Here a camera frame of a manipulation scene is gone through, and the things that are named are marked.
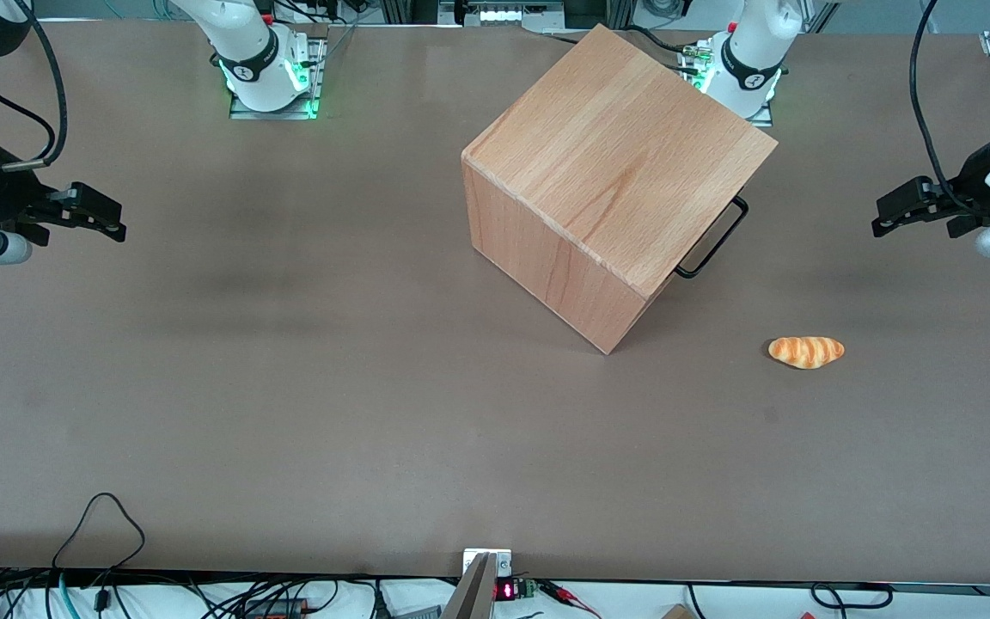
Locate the grey metal bracket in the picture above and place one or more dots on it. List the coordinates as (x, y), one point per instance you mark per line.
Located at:
(471, 593)

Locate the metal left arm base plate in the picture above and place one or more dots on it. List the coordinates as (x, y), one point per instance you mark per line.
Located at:
(761, 116)

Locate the light wooden drawer cabinet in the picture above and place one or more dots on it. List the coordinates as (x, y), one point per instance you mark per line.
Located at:
(615, 155)

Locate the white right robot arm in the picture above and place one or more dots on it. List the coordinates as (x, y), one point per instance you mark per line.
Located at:
(254, 52)

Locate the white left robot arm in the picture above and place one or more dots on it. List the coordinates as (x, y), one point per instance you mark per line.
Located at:
(753, 52)

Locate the small white mounting block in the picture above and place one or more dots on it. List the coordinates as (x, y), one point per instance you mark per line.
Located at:
(504, 563)

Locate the red digit display module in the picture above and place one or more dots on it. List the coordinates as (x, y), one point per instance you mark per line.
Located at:
(505, 590)

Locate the white lit device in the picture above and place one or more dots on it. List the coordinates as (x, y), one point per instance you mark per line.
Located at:
(508, 13)

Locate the toy bread loaf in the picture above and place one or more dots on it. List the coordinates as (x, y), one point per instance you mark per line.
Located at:
(806, 351)

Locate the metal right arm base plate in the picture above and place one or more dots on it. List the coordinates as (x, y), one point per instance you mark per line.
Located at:
(276, 107)

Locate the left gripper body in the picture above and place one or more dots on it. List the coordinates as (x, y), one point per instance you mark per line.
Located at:
(969, 191)

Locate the brown cardboard piece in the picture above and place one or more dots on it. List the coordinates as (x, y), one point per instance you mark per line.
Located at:
(677, 612)

